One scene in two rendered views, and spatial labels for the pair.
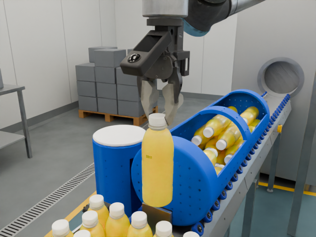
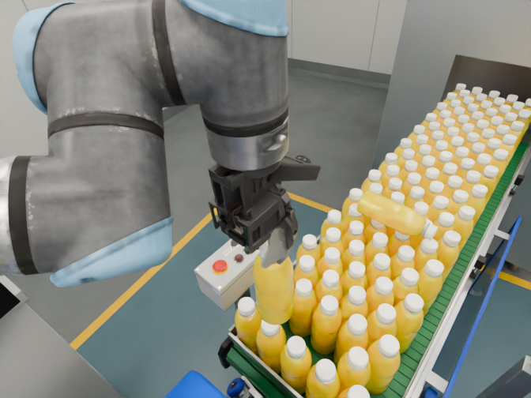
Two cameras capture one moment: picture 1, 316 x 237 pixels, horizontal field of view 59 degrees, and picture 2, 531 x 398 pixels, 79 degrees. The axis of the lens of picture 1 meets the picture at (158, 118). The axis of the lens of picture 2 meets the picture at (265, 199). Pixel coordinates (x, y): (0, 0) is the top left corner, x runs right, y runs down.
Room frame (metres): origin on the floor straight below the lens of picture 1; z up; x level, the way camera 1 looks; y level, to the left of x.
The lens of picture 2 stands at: (0.89, 0.07, 1.78)
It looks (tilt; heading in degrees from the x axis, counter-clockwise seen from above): 42 degrees down; 193
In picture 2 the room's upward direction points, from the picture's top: 4 degrees counter-clockwise
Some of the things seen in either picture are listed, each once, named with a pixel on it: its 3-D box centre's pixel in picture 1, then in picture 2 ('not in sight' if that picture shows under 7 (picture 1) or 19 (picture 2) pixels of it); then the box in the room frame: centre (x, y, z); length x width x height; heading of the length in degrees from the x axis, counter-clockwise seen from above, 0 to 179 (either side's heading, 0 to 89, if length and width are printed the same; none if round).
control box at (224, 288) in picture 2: not in sight; (235, 266); (0.38, -0.14, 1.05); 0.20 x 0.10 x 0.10; 149
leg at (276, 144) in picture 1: (273, 162); not in sight; (2.41, -1.11, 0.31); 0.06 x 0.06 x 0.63; 59
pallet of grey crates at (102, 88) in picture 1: (118, 82); not in sight; (4.89, 0.71, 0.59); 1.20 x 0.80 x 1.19; 67
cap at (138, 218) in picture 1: (139, 219); (295, 347); (0.59, 0.05, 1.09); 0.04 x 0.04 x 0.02
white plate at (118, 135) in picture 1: (120, 134); not in sight; (1.33, 0.19, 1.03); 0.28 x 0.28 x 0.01
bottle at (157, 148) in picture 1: (157, 162); (273, 283); (0.56, 0.00, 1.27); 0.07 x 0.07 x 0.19
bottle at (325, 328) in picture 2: not in sight; (325, 325); (0.49, 0.11, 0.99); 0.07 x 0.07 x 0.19
